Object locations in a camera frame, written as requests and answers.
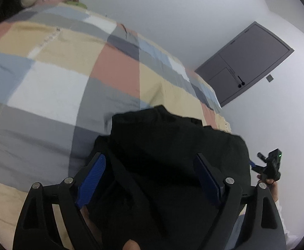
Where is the person's left hand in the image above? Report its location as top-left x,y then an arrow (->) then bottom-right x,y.
123,240 -> 140,250

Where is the person's right hand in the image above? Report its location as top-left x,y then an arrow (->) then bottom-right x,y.
257,174 -> 279,203

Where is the grey door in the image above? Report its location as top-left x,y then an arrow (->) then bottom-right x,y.
195,21 -> 295,108

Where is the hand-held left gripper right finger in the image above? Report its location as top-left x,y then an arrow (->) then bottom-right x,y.
193,152 -> 287,250

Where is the black puffer jacket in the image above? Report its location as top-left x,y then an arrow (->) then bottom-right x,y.
86,105 -> 252,250

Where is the green cloth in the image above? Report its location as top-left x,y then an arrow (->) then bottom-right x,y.
66,0 -> 87,8

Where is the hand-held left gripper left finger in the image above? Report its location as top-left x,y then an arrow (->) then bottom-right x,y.
12,152 -> 107,250

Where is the person's right forearm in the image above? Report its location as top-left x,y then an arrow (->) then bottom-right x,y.
274,199 -> 299,243

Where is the checkered pastel bed quilt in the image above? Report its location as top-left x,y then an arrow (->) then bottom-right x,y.
0,1 -> 232,250

